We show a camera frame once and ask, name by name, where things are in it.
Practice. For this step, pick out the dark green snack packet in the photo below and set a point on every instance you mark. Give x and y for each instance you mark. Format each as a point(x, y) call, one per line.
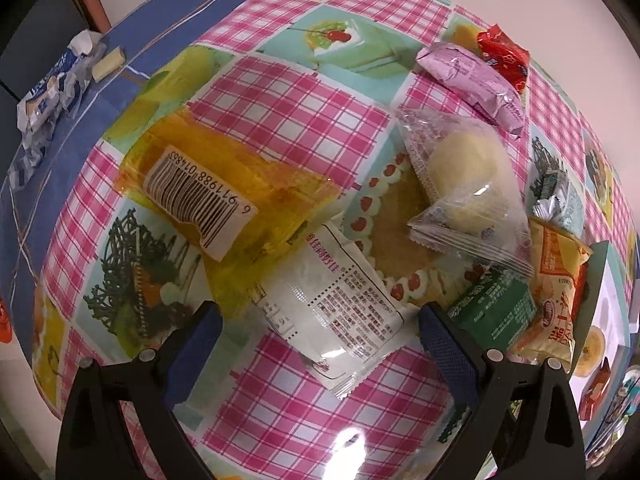
point(490, 310)

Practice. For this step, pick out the crumpled blue white wrapper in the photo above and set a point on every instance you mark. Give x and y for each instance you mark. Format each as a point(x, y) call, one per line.
point(55, 90)

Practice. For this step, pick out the orange transparent snack packet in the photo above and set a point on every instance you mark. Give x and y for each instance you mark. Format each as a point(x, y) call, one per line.
point(280, 200)

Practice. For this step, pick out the clear packet with yellow cake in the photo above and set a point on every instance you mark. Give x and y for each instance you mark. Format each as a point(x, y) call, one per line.
point(465, 180)

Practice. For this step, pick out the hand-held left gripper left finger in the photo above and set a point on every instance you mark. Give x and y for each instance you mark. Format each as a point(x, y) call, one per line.
point(200, 352)

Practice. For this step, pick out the white printed snack box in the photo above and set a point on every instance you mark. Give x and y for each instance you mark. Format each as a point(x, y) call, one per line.
point(612, 300)

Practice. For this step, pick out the small pale wrapped candy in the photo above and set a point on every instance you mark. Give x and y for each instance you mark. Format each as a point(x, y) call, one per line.
point(107, 62)

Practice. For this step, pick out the green white snack packet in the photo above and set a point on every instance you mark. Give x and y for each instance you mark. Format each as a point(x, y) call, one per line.
point(560, 200)

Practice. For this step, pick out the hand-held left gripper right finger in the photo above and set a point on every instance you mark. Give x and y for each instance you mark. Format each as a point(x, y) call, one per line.
point(450, 355)

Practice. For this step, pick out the yellow orange snack packet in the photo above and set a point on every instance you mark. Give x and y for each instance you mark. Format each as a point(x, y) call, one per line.
point(555, 270)

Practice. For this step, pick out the blue striped cloth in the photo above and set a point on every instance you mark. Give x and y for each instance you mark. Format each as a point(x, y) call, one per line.
point(150, 25)

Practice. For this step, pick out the red snack packet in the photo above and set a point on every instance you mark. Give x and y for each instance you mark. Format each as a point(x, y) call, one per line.
point(505, 55)

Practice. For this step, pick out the pink snack packet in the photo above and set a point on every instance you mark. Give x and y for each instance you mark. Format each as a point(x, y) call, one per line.
point(465, 75)

